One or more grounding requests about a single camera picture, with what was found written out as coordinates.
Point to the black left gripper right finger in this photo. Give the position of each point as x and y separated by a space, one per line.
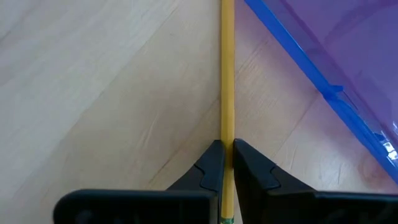
280 205

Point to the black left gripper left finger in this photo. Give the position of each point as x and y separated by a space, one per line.
186 205

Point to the yellow pencil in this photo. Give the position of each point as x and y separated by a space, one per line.
227 77

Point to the purple plastic supply box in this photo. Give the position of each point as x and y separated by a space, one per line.
357 46

